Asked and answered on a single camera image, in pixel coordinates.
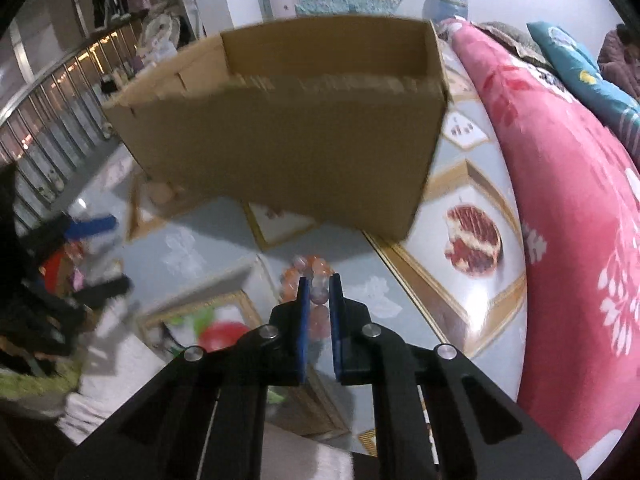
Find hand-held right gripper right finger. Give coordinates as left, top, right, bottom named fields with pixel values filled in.
left=330, top=273, right=582, bottom=480

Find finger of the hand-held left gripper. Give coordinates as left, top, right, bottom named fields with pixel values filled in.
left=74, top=276, right=135, bottom=307
left=62, top=215, right=119, bottom=240

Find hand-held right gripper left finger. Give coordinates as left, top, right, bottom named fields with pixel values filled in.
left=55, top=275, right=311, bottom=480

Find pink beaded bracelet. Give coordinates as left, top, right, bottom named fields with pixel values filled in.
left=280, top=255, right=337, bottom=342

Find brown cardboard box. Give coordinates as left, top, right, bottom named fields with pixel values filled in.
left=101, top=14, right=451, bottom=242

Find fruit printed tablecloth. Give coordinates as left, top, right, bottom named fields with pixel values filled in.
left=75, top=25, right=529, bottom=456

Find glass display counter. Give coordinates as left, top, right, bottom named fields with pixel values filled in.
left=0, top=15, right=147, bottom=233

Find pink floral blanket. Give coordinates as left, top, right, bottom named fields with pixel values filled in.
left=449, top=19, right=640, bottom=467

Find grey patterned blanket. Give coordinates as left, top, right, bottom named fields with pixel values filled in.
left=472, top=21, right=556, bottom=74

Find blue pillow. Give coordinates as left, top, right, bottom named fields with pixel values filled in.
left=527, top=21, right=640, bottom=157

